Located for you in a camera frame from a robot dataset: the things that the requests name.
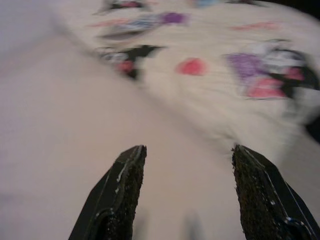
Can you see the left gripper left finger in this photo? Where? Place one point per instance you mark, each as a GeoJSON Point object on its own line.
{"type": "Point", "coordinates": [117, 200]}

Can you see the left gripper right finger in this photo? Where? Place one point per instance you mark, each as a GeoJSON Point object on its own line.
{"type": "Point", "coordinates": [260, 200]}

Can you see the plain white pillow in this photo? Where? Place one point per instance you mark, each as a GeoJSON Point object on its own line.
{"type": "Point", "coordinates": [75, 120]}

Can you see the cartoon print white bedding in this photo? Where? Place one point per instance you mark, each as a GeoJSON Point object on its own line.
{"type": "Point", "coordinates": [212, 45]}

